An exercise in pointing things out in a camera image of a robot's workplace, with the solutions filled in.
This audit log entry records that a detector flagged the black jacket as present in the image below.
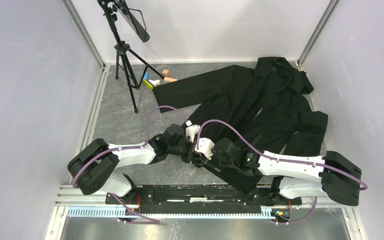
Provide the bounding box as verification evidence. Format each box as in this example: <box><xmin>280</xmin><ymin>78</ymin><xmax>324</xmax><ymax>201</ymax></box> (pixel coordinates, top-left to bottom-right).
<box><xmin>152</xmin><ymin>56</ymin><xmax>329</xmax><ymax>195</ymax></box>

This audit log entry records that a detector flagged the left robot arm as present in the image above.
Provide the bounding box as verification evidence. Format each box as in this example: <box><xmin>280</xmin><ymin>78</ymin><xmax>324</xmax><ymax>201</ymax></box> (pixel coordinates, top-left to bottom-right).
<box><xmin>67</xmin><ymin>122</ymin><xmax>200</xmax><ymax>204</ymax></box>

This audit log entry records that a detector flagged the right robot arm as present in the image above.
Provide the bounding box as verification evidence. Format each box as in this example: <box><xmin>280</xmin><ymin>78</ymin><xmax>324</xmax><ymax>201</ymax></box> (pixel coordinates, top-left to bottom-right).
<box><xmin>194</xmin><ymin>138</ymin><xmax>367</xmax><ymax>207</ymax></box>

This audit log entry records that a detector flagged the orange rectangular block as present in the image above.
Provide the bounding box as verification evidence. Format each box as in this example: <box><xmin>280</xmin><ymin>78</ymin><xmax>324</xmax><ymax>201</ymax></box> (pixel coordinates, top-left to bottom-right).
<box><xmin>163</xmin><ymin>77</ymin><xmax>178</xmax><ymax>83</ymax></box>

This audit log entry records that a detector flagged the yellow purple white toy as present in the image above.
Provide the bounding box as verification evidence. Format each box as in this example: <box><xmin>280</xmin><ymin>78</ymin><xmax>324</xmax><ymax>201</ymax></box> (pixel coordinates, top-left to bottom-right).
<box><xmin>142</xmin><ymin>79</ymin><xmax>161</xmax><ymax>90</ymax></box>

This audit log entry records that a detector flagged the orange cube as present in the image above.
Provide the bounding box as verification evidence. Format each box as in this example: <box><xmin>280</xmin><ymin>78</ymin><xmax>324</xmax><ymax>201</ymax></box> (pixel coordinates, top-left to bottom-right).
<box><xmin>161</xmin><ymin>69</ymin><xmax>170</xmax><ymax>77</ymax></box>

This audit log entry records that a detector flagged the blue block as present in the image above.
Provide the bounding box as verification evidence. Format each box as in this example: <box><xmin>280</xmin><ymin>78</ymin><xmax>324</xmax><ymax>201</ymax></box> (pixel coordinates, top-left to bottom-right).
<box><xmin>141</xmin><ymin>71</ymin><xmax>149</xmax><ymax>81</ymax></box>

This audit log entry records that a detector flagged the black tripod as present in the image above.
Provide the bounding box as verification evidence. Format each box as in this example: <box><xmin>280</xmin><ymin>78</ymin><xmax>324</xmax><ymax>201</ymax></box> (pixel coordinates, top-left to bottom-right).
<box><xmin>97</xmin><ymin>0</ymin><xmax>164</xmax><ymax>114</ymax></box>

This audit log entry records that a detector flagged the black panel on tripod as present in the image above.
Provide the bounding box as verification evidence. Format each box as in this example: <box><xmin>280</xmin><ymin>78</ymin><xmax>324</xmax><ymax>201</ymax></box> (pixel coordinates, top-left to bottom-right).
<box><xmin>114</xmin><ymin>0</ymin><xmax>150</xmax><ymax>43</ymax></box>

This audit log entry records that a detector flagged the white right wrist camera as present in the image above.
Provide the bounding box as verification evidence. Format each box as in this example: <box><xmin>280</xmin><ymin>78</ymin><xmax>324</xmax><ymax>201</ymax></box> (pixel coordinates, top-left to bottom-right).
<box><xmin>194</xmin><ymin>137</ymin><xmax>215</xmax><ymax>160</ymax></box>

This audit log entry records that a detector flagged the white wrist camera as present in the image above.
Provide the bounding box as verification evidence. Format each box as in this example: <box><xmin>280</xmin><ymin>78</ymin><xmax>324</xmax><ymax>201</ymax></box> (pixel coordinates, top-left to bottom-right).
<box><xmin>185</xmin><ymin>120</ymin><xmax>201</xmax><ymax>143</ymax></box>
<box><xmin>194</xmin><ymin>137</ymin><xmax>215</xmax><ymax>160</ymax></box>

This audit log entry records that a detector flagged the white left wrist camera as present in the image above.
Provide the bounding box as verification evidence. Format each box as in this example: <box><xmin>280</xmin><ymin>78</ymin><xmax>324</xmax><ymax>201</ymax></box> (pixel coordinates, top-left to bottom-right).
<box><xmin>185</xmin><ymin>120</ymin><xmax>201</xmax><ymax>143</ymax></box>

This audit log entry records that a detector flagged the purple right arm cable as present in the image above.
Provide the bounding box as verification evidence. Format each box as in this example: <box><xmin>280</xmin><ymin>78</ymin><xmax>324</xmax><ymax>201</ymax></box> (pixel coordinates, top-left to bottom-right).
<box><xmin>195</xmin><ymin>119</ymin><xmax>369</xmax><ymax>192</ymax></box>

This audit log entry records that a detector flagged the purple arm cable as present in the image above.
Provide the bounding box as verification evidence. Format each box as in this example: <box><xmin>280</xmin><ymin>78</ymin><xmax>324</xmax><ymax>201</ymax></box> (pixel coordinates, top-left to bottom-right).
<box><xmin>71</xmin><ymin>105</ymin><xmax>190</xmax><ymax>190</ymax></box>
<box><xmin>195</xmin><ymin>119</ymin><xmax>369</xmax><ymax>192</ymax></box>

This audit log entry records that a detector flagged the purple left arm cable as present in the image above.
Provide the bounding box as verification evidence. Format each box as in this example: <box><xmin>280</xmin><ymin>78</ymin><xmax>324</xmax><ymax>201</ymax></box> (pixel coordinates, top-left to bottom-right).
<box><xmin>71</xmin><ymin>105</ymin><xmax>190</xmax><ymax>190</ymax></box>

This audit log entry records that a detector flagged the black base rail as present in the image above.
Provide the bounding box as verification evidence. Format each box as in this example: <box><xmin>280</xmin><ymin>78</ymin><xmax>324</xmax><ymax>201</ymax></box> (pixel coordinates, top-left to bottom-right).
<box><xmin>121</xmin><ymin>184</ymin><xmax>302</xmax><ymax>214</ymax></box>

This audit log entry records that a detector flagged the white toothed cable strip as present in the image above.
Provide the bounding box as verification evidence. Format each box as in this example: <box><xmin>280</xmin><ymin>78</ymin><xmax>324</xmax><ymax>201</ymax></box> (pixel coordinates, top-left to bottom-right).
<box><xmin>67</xmin><ymin>206</ymin><xmax>285</xmax><ymax>220</ymax></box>

